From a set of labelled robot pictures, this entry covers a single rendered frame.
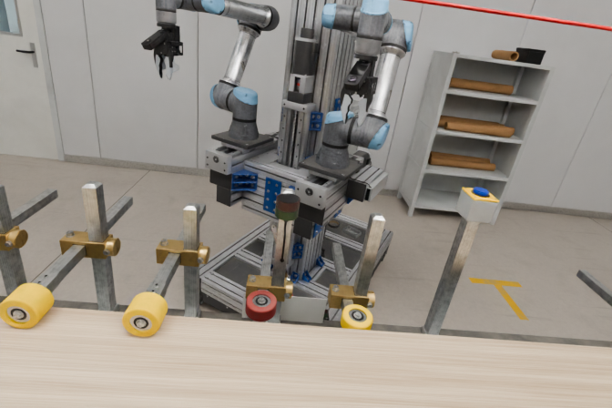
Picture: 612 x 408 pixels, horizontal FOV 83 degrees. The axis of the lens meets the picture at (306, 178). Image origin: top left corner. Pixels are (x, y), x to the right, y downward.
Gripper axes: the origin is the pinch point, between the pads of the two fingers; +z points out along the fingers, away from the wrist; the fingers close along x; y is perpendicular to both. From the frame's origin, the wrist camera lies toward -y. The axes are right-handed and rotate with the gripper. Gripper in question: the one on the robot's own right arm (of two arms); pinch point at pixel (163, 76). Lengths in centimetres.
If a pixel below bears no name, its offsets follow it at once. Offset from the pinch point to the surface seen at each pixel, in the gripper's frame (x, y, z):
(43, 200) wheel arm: -4, -52, 36
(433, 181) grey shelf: -91, 278, 108
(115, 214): -28, -44, 36
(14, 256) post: -18, -68, 43
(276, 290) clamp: -82, -32, 46
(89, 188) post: -39, -57, 19
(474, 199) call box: -124, -9, 10
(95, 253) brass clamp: -39, -58, 38
